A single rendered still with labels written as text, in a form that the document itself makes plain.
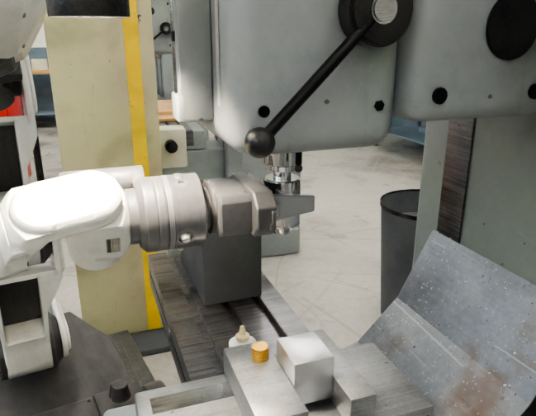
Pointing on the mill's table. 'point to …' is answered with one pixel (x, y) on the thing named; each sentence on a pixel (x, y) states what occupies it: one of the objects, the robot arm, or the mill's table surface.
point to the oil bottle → (241, 338)
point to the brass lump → (259, 352)
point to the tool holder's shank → (282, 172)
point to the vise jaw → (260, 385)
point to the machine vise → (149, 404)
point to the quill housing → (296, 76)
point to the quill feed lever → (381, 37)
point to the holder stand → (225, 267)
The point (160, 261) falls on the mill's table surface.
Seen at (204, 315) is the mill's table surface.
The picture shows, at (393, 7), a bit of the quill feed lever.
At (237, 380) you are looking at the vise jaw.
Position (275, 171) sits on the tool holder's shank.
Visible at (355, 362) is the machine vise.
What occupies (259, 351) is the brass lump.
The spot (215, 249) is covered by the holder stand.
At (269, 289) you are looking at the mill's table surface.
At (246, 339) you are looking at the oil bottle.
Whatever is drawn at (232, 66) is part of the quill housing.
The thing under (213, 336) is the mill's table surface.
